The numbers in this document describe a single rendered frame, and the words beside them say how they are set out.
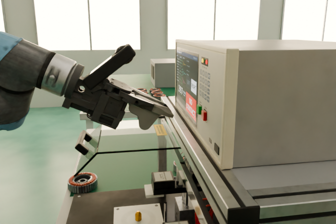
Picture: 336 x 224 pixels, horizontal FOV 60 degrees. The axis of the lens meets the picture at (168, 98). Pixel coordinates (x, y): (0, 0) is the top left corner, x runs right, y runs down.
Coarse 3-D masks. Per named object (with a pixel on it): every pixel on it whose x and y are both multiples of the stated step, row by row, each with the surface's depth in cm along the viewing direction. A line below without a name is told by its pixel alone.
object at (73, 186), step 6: (78, 174) 116; (84, 174) 116; (90, 174) 116; (72, 180) 111; (78, 180) 113; (84, 180) 114; (90, 180) 111; (96, 180) 113; (72, 186) 108; (78, 186) 108; (84, 186) 108; (90, 186) 109; (78, 192) 108
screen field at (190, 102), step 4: (188, 96) 72; (188, 100) 73; (192, 100) 68; (188, 104) 73; (192, 104) 69; (188, 108) 73; (192, 108) 69; (188, 112) 73; (192, 112) 69; (192, 116) 69
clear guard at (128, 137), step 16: (96, 128) 90; (112, 128) 85; (128, 128) 85; (96, 144) 74; (112, 144) 73; (128, 144) 73; (144, 144) 73; (160, 144) 73; (176, 144) 73; (80, 160) 75
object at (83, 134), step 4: (80, 132) 84; (84, 132) 83; (80, 136) 79; (84, 136) 81; (88, 136) 84; (80, 140) 77; (88, 140) 84; (76, 144) 75; (80, 144) 75; (76, 148) 75; (80, 148) 75; (84, 148) 75; (88, 148) 77; (80, 152) 75; (84, 152) 75
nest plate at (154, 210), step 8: (120, 208) 94; (128, 208) 94; (136, 208) 94; (144, 208) 94; (152, 208) 94; (160, 208) 95; (120, 216) 90; (128, 216) 90; (144, 216) 90; (152, 216) 90; (160, 216) 90
